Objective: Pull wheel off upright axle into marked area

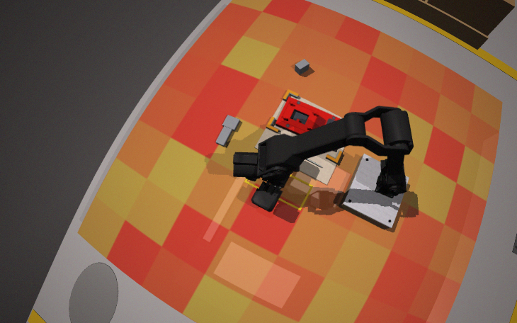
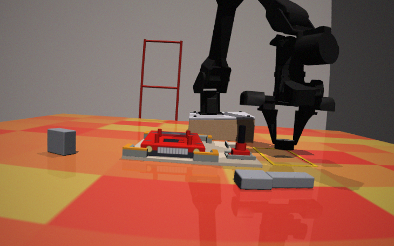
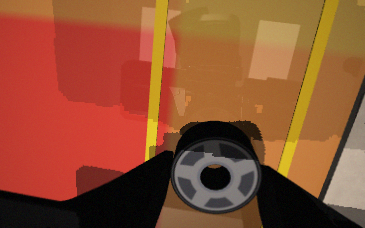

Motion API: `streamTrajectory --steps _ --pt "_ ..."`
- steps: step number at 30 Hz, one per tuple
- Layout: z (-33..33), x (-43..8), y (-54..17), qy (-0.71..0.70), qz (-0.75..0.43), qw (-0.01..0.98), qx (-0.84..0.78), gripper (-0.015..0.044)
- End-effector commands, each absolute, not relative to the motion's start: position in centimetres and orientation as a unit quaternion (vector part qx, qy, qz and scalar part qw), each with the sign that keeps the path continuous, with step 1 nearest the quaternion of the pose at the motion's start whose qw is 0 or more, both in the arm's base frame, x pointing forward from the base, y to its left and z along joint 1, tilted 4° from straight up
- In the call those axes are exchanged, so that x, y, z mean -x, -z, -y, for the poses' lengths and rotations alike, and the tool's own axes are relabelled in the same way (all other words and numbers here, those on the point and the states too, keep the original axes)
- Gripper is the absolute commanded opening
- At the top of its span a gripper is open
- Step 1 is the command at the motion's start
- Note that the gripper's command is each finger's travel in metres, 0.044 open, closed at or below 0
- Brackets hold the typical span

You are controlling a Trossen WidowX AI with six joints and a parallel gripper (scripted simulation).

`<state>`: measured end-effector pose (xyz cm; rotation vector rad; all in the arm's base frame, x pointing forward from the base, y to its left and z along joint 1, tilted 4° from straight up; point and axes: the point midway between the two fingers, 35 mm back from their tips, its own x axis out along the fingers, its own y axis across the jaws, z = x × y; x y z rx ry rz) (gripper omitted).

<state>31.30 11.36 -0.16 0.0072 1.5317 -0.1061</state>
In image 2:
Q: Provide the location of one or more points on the black wheel with grey hub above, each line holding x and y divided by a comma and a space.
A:
284, 144

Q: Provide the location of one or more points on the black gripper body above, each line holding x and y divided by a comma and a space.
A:
266, 101

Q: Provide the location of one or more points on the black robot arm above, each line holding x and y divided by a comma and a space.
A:
312, 46

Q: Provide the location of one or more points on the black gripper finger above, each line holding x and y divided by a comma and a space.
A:
301, 118
271, 119

